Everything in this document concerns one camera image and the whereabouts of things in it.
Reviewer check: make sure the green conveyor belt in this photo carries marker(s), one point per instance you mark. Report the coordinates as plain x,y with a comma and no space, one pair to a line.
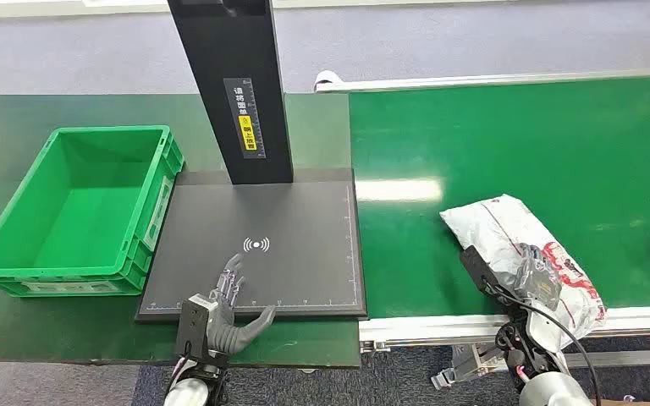
527,157

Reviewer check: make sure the silver conveyor frame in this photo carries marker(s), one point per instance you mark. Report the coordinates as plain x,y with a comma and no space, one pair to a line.
443,328

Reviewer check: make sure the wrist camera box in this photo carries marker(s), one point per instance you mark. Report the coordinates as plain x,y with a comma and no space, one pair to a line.
193,325
477,269

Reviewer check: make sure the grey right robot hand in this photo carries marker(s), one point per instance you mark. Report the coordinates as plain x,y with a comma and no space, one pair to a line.
539,280

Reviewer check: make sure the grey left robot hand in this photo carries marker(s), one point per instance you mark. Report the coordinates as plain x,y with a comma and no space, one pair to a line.
229,328

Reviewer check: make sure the black scanner machine with column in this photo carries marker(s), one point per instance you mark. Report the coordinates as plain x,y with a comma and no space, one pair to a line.
280,246

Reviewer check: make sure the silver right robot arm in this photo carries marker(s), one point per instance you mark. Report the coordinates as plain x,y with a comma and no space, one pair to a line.
543,364

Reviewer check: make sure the white plastic mailer with red print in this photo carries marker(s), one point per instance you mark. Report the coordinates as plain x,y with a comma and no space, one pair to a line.
493,230

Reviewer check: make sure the black and yellow column label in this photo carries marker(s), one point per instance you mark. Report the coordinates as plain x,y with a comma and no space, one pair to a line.
245,117

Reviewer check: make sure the green plastic crate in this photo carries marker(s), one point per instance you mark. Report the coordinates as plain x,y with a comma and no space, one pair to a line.
87,218

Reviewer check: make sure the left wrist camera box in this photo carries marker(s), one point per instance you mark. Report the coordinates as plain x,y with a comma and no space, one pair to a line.
193,325

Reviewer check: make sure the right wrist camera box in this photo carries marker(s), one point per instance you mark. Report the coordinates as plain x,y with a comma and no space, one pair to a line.
477,269

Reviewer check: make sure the metal conveyor leg bracket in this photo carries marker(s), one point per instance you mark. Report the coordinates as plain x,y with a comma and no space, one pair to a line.
468,364

